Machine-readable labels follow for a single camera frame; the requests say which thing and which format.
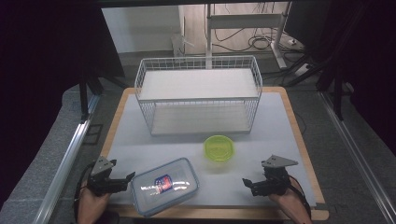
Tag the clear food container blue lid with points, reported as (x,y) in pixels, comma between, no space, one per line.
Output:
(165,186)

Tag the grey table mat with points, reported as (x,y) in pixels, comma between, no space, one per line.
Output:
(274,124)

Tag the aluminium rail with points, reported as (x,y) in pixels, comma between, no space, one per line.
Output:
(358,155)
(67,155)

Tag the person's left hand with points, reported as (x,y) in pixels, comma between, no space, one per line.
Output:
(91,203)

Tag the white power strip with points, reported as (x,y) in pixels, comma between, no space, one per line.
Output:
(302,70)

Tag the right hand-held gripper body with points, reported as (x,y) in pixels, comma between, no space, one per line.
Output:
(275,182)

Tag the black floor bracket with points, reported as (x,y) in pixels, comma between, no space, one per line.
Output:
(92,134)

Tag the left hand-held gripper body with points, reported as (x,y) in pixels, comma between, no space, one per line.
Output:
(101,166)

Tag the white desk frame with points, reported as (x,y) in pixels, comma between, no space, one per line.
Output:
(246,21)

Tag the person's right hand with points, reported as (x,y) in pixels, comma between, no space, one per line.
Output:
(288,202)

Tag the black metal stand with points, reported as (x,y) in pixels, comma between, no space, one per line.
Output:
(84,99)

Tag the green round plastic container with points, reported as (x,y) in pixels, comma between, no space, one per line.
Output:
(219,148)

